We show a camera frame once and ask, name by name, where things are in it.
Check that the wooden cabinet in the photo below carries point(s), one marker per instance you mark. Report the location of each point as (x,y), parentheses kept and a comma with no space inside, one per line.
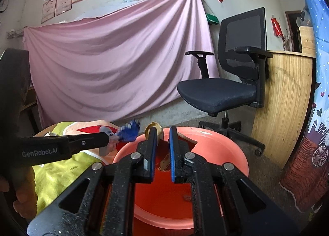
(307,39)

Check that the yellow fruit peel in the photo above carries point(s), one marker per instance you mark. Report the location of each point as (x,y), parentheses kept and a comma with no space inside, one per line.
(160,130)

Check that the blue snack wrapper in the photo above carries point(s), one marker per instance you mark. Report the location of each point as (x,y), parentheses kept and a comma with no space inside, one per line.
(128,131)

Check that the pink wall cloth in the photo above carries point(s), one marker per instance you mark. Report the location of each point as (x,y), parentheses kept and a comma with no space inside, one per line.
(115,58)

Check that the person's left hand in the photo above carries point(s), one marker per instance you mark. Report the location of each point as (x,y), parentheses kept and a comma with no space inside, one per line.
(25,189)

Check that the wooden shelf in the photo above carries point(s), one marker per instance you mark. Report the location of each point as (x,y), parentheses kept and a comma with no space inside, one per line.
(28,102)

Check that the printed blanket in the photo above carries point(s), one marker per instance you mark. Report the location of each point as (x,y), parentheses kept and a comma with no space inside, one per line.
(64,174)

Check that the wooden desk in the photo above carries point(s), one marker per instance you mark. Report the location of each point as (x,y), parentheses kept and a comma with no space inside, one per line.
(285,102)

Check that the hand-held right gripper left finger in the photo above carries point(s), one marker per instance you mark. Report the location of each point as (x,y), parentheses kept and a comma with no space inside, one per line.
(153,148)

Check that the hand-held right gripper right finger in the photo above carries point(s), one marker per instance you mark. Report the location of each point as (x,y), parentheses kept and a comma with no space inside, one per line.
(172,153)

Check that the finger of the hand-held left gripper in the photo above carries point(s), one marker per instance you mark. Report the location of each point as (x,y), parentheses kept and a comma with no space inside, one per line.
(90,142)

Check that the blue printed curtain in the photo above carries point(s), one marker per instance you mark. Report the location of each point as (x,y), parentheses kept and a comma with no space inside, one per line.
(313,122)

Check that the green plastic brush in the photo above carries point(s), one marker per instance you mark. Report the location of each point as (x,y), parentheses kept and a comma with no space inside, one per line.
(212,18)

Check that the brown cardboard scrap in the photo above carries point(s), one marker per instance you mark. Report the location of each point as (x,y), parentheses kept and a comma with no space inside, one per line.
(164,164)

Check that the wall clock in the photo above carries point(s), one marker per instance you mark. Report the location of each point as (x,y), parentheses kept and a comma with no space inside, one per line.
(3,3)

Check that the red hanging packet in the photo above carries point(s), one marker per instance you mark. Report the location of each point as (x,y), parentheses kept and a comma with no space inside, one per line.
(276,27)

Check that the pink plastic basin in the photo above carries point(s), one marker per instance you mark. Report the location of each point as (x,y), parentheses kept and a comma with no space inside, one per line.
(164,200)

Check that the black office chair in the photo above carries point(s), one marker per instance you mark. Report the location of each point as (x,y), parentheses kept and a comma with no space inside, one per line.
(226,84)

